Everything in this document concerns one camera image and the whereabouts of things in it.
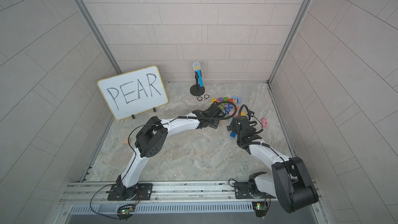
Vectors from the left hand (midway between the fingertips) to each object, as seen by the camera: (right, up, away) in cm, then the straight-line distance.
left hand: (217, 120), depth 96 cm
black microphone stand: (-15, +19, +16) cm, 29 cm away
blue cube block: (+8, -7, -7) cm, 13 cm away
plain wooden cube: (-53, -10, -9) cm, 55 cm away
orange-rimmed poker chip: (-12, +13, +12) cm, 22 cm away
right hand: (+12, -1, -4) cm, 13 cm away
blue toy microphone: (-13, +33, -2) cm, 35 cm away
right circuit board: (+17, -35, -28) cm, 48 cm away
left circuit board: (-41, -33, -32) cm, 61 cm away
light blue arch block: (+15, +12, +8) cm, 21 cm away
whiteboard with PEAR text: (-51, +17, -4) cm, 54 cm away
